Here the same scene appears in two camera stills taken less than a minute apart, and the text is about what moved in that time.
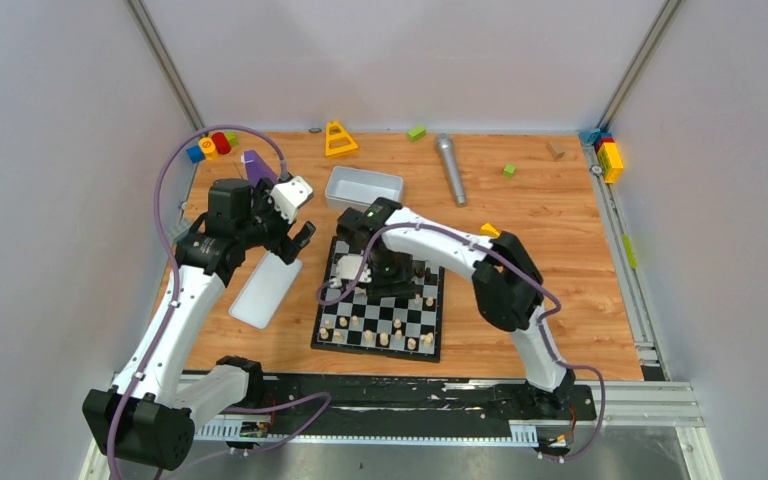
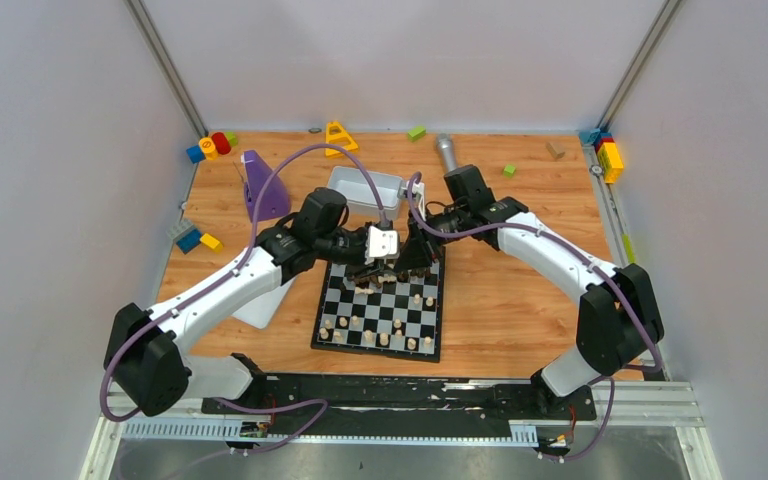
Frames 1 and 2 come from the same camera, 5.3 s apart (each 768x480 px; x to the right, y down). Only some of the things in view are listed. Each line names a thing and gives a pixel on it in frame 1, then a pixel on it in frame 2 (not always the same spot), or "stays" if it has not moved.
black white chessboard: x=406 y=327 stays
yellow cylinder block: x=209 y=148 stays
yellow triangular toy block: x=338 y=142 stays
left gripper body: x=284 y=234 to x=368 y=266
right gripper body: x=391 y=271 to x=430 y=246
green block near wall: x=417 y=134 stays
